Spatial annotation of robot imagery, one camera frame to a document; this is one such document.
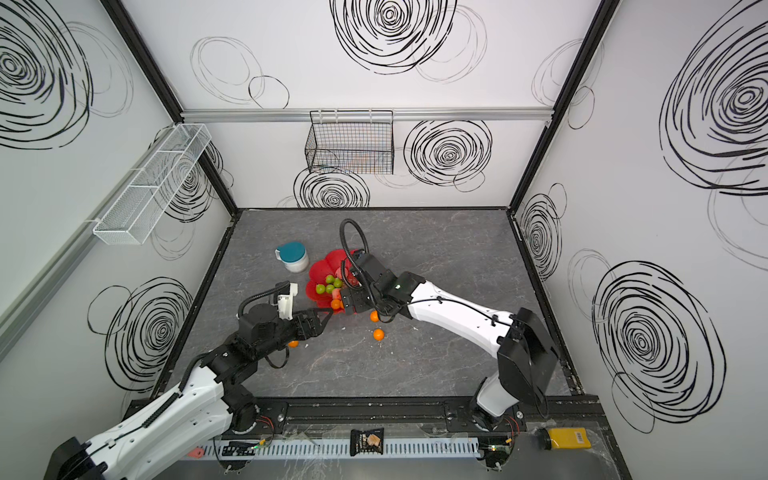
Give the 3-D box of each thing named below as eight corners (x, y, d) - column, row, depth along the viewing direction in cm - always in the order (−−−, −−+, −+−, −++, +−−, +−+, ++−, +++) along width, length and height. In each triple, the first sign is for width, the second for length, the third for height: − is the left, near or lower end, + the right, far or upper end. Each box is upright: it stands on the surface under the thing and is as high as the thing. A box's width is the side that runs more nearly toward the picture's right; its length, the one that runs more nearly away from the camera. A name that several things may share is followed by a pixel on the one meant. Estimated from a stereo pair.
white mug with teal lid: (280, 262, 106) (273, 249, 101) (299, 249, 110) (294, 236, 105) (294, 277, 102) (289, 265, 97) (314, 263, 106) (310, 251, 100)
